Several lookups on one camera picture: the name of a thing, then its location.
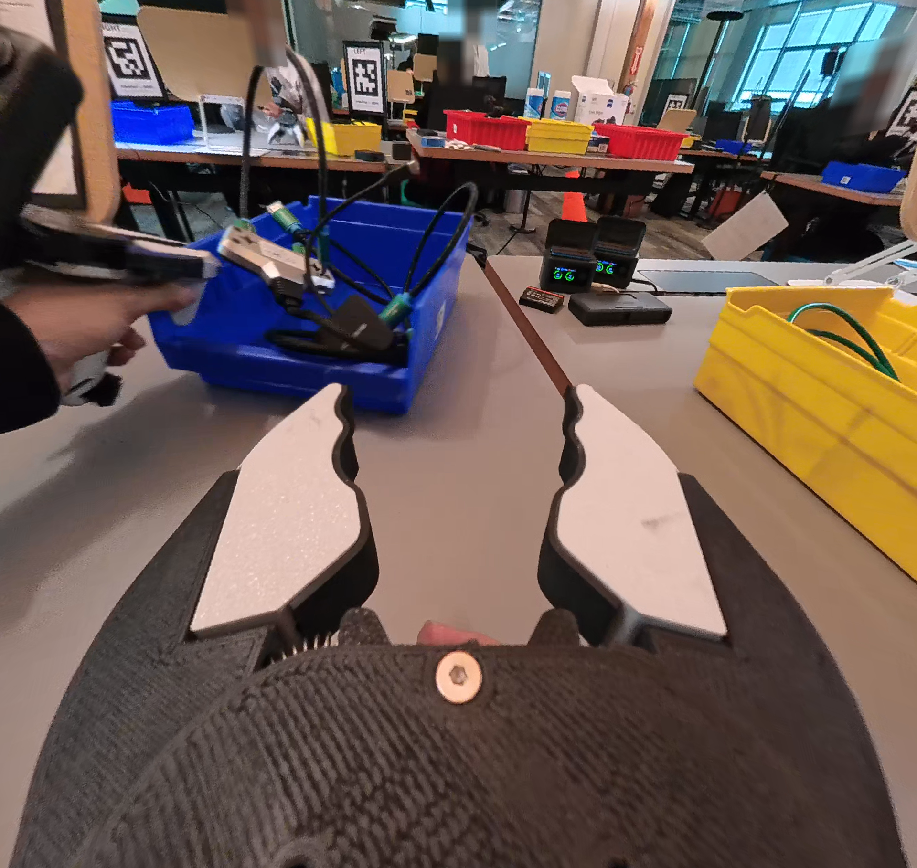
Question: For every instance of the orange traffic cone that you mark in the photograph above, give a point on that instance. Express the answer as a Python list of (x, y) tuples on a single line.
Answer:
[(573, 205)]

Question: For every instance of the yellow plastic bin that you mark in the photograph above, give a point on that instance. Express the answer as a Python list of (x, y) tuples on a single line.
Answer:
[(802, 409), (344, 136), (559, 136)]

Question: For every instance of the red plastic bin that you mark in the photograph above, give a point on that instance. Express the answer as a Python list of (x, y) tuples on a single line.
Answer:
[(637, 141), (487, 129)]

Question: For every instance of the blue plastic bin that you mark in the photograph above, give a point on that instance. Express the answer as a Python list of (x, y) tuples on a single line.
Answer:
[(286, 381), (863, 177), (150, 123)]

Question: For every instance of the person's left hand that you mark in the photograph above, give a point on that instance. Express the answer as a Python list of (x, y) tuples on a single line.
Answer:
[(79, 324)]

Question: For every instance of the wooden document stand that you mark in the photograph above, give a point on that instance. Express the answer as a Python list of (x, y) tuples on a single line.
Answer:
[(97, 94)]

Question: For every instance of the beige cardboard panel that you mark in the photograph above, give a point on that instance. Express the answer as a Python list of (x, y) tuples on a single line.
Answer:
[(193, 51)]

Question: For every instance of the white black gadget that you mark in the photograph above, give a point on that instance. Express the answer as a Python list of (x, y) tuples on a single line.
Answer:
[(286, 119)]

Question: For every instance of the white wipes canister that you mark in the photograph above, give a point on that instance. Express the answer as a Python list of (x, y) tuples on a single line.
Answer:
[(534, 102), (560, 105)]

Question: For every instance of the black charging case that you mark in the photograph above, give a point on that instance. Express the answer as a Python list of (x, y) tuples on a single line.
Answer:
[(569, 259), (617, 248)]

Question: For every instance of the black floor lamp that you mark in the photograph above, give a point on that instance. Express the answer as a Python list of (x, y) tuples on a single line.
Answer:
[(706, 59)]

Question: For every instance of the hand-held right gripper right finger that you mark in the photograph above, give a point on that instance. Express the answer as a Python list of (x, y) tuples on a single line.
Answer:
[(630, 531)]

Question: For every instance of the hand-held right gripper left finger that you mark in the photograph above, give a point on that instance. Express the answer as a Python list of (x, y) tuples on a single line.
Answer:
[(286, 524)]

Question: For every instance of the grey leaning sheet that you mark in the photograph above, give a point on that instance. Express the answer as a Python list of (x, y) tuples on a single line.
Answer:
[(745, 227)]

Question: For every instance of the wooden pillar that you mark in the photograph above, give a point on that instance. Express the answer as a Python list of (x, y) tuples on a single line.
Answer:
[(652, 16)]

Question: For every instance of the black white marker sign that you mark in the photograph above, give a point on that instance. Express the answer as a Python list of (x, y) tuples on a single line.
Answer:
[(906, 112), (364, 73), (132, 59)]

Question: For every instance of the black flat box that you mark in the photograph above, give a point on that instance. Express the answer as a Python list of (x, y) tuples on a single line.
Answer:
[(620, 307)]

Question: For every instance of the white cardboard box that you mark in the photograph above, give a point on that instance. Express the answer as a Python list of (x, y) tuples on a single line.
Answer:
[(594, 98)]

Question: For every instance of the small black battery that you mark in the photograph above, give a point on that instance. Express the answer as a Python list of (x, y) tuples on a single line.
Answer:
[(541, 299)]

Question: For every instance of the person's right hand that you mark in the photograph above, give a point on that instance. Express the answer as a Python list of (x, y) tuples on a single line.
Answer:
[(448, 633)]

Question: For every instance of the background table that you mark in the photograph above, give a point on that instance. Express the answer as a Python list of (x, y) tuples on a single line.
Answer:
[(573, 160), (286, 160), (802, 182)]

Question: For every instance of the dark desk mat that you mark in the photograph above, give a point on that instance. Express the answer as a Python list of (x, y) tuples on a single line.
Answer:
[(706, 281)]

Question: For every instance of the clear acrylic stand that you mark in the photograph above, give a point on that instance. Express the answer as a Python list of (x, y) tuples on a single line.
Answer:
[(222, 119)]

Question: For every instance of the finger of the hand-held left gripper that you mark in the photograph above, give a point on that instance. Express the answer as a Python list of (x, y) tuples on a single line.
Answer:
[(197, 268)]

